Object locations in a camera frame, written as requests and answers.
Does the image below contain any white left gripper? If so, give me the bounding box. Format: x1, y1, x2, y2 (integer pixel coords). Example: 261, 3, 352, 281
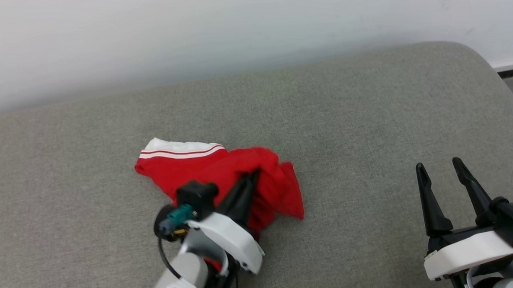
184, 169, 266, 278

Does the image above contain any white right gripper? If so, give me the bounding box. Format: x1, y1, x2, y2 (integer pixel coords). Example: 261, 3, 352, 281
415, 154, 513, 282

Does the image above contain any red garment with white trim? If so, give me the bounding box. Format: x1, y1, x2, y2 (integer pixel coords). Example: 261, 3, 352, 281
133, 131, 306, 247

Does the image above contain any grey fabric sofa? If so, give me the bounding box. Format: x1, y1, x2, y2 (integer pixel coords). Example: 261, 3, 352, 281
0, 38, 513, 288

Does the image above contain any black cable with teal plug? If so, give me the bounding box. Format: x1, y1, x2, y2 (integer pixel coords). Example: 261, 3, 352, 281
156, 203, 211, 288

